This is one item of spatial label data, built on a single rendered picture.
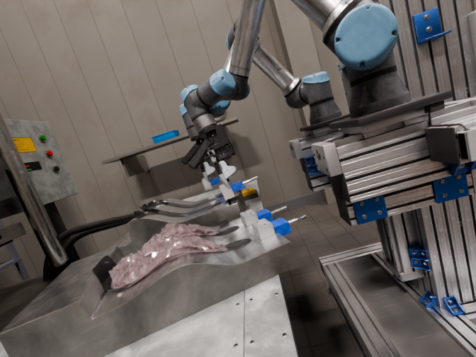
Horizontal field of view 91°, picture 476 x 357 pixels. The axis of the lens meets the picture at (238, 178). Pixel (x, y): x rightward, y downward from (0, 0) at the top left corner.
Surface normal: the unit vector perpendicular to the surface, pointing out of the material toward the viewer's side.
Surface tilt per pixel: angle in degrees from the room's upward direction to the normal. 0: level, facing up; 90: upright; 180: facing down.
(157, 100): 90
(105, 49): 90
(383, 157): 90
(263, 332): 0
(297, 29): 90
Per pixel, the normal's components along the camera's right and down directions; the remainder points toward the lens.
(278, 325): -0.30, -0.94
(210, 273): 0.25, 0.07
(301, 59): -0.06, 0.18
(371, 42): -0.39, 0.39
